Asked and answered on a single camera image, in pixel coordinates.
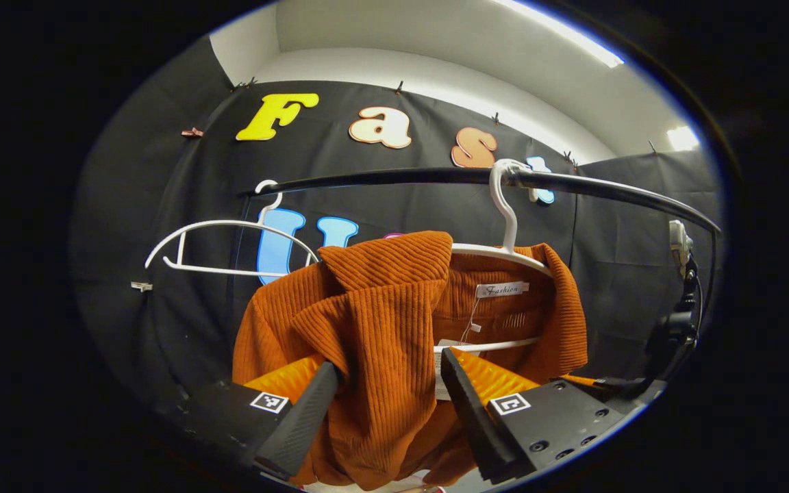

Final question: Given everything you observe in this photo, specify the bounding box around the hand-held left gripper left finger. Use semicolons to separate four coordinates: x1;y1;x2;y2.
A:
175;353;340;481

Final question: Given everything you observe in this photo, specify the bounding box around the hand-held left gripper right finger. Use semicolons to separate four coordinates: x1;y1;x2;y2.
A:
440;346;643;483

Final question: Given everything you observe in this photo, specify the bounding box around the white laundry hamper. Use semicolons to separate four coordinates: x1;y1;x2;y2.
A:
302;469;450;493

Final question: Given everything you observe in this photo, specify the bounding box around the orange corduroy shirt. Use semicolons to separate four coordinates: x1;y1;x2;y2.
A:
232;231;589;492

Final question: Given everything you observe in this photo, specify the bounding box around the white clothes hanger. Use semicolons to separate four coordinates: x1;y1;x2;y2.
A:
145;179;320;278
449;159;553;353

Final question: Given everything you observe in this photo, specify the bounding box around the black clothes rack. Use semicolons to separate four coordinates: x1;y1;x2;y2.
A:
240;167;723;329

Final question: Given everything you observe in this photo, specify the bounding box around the small ceiling light panel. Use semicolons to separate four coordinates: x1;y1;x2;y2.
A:
667;125;700;151

